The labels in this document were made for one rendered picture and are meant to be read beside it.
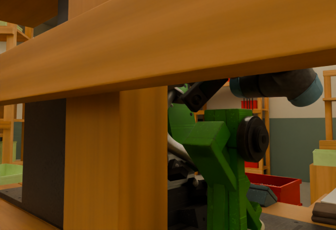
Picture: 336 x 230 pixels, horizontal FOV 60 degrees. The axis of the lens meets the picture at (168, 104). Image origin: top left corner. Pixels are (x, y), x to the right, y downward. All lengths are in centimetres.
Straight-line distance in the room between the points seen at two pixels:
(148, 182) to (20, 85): 26
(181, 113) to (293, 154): 567
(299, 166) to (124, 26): 621
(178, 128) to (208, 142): 38
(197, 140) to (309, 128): 592
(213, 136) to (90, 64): 21
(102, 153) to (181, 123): 45
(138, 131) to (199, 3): 21
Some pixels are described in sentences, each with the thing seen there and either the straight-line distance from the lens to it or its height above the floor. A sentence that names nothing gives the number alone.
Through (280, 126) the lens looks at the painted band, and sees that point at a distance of 645.
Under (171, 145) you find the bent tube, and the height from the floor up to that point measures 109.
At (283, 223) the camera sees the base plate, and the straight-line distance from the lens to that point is 82.
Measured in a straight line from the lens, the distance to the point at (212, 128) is 45.
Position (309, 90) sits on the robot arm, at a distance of 67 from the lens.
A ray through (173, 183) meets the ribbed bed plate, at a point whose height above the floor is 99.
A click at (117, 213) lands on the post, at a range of 39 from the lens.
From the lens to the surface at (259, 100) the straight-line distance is 596.
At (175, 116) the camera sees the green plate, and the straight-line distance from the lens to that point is 81.
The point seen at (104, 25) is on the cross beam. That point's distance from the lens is 32.
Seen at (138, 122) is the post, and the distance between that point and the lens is 39.
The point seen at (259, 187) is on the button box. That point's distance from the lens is 96.
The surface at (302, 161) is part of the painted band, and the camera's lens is 641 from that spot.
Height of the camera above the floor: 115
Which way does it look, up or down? 4 degrees up
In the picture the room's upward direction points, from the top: straight up
